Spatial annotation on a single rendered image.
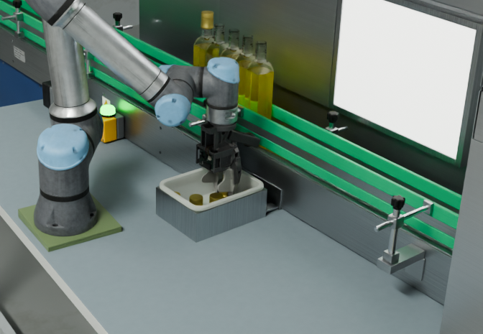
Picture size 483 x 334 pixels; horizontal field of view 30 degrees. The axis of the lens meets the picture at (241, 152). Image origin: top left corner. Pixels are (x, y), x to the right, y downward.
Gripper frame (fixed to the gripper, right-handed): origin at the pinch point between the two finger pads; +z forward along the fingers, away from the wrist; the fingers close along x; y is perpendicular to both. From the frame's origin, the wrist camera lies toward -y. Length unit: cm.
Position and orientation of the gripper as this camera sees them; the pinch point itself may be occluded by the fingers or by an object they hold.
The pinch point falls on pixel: (226, 191)
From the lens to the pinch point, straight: 228.8
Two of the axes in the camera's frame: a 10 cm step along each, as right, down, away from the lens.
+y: -7.5, 2.6, -6.1
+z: -0.4, 9.0, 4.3
